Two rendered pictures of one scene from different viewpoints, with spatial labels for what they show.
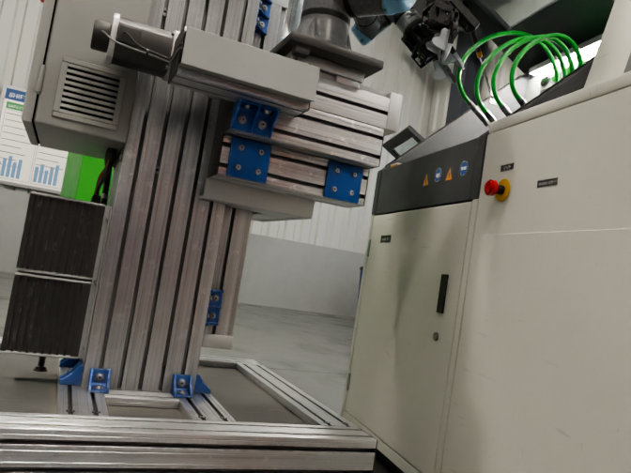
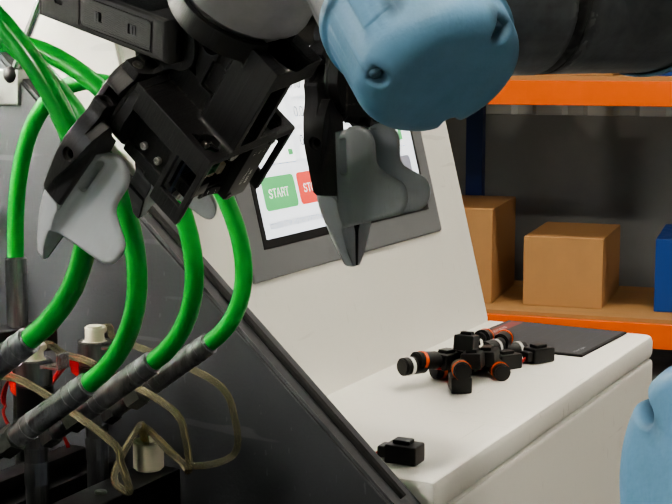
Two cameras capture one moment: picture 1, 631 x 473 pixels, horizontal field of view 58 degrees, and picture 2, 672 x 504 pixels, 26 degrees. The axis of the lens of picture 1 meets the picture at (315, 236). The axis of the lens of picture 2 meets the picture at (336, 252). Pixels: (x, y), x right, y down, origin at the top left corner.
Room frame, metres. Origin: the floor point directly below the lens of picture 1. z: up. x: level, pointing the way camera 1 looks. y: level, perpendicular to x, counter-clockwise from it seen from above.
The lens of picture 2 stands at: (2.29, 0.35, 1.34)
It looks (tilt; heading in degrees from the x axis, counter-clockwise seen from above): 8 degrees down; 223
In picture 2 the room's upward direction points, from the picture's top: straight up
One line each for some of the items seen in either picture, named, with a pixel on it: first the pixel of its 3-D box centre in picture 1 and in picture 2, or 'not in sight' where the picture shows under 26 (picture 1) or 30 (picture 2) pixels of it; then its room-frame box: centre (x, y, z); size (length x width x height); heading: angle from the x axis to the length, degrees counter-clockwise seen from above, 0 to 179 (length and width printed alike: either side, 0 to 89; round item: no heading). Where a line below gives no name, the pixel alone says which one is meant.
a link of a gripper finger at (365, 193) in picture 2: (435, 47); (366, 198); (1.60, -0.25, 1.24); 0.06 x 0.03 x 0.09; 106
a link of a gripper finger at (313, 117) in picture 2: not in sight; (331, 125); (1.61, -0.27, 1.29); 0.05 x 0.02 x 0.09; 16
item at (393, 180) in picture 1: (423, 183); not in sight; (1.72, -0.30, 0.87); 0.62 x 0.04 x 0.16; 16
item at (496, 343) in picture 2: not in sight; (478, 350); (1.03, -0.59, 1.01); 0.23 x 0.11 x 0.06; 16
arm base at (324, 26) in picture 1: (322, 39); not in sight; (1.30, 0.06, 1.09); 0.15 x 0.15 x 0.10
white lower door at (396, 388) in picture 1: (398, 323); not in sight; (1.71, -0.28, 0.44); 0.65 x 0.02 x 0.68; 16
